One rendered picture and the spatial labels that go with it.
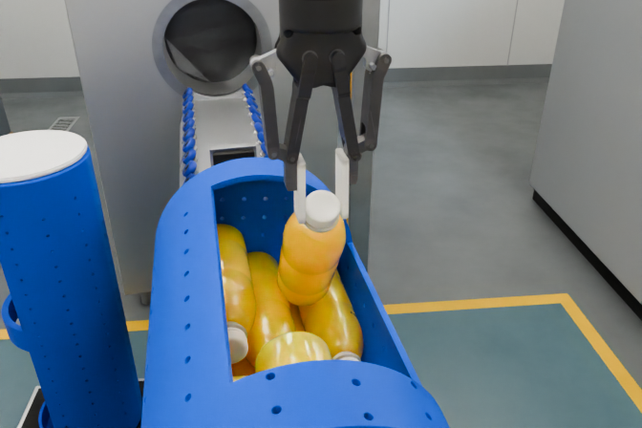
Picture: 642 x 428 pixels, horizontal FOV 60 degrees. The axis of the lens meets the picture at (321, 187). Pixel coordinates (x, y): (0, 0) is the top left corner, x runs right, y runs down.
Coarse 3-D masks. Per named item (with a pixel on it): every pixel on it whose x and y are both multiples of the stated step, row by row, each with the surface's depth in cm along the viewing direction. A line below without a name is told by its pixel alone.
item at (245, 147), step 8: (224, 144) 121; (232, 144) 121; (240, 144) 121; (248, 144) 121; (216, 152) 119; (224, 152) 119; (232, 152) 119; (240, 152) 119; (248, 152) 119; (256, 152) 121; (216, 160) 118; (224, 160) 119
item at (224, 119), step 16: (208, 96) 194; (224, 96) 196; (240, 96) 197; (208, 112) 184; (224, 112) 184; (240, 112) 184; (208, 128) 171; (224, 128) 171; (240, 128) 171; (208, 144) 160; (256, 144) 160; (208, 160) 150
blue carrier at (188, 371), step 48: (192, 192) 74; (240, 192) 80; (288, 192) 82; (192, 240) 64; (192, 288) 57; (192, 336) 51; (384, 336) 68; (144, 384) 55; (192, 384) 46; (240, 384) 43; (288, 384) 42; (336, 384) 43; (384, 384) 44
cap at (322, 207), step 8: (312, 192) 59; (320, 192) 59; (328, 192) 59; (312, 200) 59; (320, 200) 59; (328, 200) 59; (336, 200) 59; (312, 208) 58; (320, 208) 58; (328, 208) 58; (336, 208) 59; (312, 216) 58; (320, 216) 58; (328, 216) 58; (336, 216) 58; (312, 224) 58; (320, 224) 58; (328, 224) 58
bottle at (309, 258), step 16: (288, 224) 63; (304, 224) 60; (336, 224) 60; (288, 240) 63; (304, 240) 61; (320, 240) 60; (336, 240) 61; (288, 256) 64; (304, 256) 62; (320, 256) 62; (336, 256) 63; (288, 272) 68; (304, 272) 65; (320, 272) 65; (288, 288) 71; (304, 288) 69; (320, 288) 70; (304, 304) 74
